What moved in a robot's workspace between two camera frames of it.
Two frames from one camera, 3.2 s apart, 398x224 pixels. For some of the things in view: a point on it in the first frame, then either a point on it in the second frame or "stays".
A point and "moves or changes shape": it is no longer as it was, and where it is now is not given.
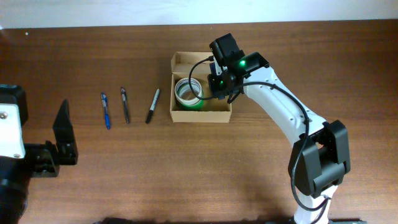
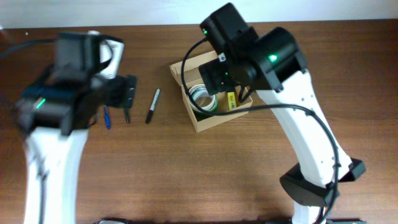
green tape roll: [197, 107] -> [199, 90]
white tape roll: [183, 84] -> [204, 101]
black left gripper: [50, 159] -> [128, 91]
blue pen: [104, 104] stays
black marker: [153, 106] stays
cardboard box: [214, 110] moves or changes shape
